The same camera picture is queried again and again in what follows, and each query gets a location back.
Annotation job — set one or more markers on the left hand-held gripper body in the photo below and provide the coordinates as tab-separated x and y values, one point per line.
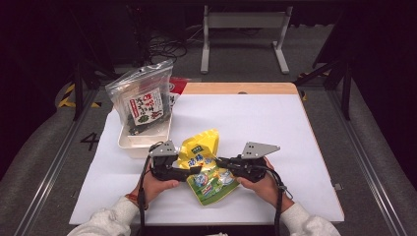
164	160

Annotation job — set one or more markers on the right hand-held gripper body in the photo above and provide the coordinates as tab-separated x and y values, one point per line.
252	160

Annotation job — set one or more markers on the yellow green spouted pouch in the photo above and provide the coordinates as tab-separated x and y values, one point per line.
206	183

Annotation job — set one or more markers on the white plastic divided container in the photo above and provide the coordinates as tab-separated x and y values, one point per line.
144	141

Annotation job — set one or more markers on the clear bag of dried seaweed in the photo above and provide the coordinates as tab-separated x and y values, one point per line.
141	98

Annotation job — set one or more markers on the red white seasoning bag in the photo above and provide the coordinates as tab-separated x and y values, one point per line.
177	88

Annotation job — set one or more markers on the person's left hand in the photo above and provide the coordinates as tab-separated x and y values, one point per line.
154	187

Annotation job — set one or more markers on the person's right hand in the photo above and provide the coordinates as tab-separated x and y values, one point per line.
265	190

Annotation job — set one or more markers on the white table mat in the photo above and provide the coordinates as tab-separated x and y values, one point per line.
249	124

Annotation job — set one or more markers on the black metal stand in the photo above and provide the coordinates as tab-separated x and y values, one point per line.
345	85
78	85

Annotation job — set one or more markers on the yellow black floor tape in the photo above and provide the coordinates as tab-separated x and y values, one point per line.
67	95

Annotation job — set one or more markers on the small metal rail bracket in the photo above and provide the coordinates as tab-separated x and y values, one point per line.
337	187

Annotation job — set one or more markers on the aluminium floor rail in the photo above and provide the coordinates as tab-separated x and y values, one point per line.
52	164
367	164

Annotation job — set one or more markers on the white metal stand frame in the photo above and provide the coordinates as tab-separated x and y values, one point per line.
246	19

